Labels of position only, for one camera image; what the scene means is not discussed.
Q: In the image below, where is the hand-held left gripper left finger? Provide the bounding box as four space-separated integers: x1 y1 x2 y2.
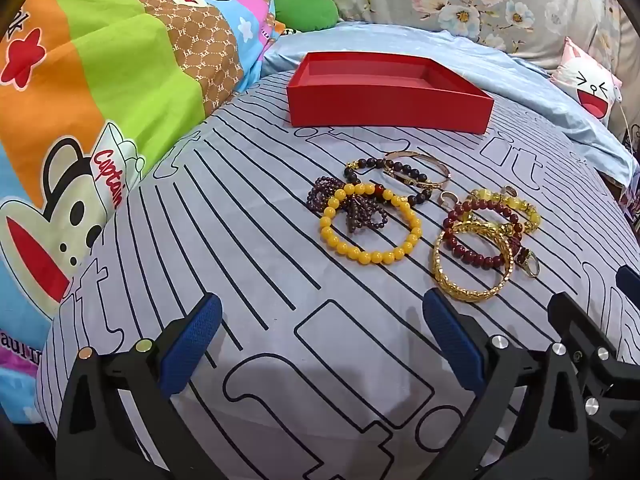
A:
55 292 236 480

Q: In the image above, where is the colourful cartoon monkey blanket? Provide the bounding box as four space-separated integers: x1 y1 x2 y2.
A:
0 0 278 426

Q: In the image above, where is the red shallow box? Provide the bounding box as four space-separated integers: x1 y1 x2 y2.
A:
286 51 496 136

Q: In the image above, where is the gold chain cuff bangle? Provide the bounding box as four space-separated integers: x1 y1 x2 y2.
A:
432 221 516 302

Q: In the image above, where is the dark bead bracelet gold charm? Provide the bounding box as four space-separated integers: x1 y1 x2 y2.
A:
342 157 431 206

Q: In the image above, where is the dark purple small-bead bracelet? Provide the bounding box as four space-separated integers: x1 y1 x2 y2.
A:
306 176 391 235

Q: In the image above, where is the green plush cushion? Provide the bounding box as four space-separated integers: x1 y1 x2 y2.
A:
272 0 340 33

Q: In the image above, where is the yellow crystal bead bracelet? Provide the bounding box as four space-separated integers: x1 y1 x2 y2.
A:
460 187 543 236

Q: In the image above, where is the gold ring dark stone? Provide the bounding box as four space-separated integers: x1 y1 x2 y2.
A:
516 246 542 279

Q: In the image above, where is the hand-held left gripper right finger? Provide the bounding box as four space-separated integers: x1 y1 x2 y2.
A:
422 287 592 480

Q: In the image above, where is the thin gold bangle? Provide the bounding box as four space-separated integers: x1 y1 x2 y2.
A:
382 150 452 193

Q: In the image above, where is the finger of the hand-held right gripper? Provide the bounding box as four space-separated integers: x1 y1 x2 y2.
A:
547 292 640 411
616 265 640 308

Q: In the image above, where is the dark red bead bracelet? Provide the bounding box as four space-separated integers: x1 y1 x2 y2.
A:
442 199 526 267

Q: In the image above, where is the light blue pillow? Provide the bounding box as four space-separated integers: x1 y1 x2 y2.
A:
260 20 638 181

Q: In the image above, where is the white cartoon face pillow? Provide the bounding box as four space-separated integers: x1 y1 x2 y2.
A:
550 37 625 128

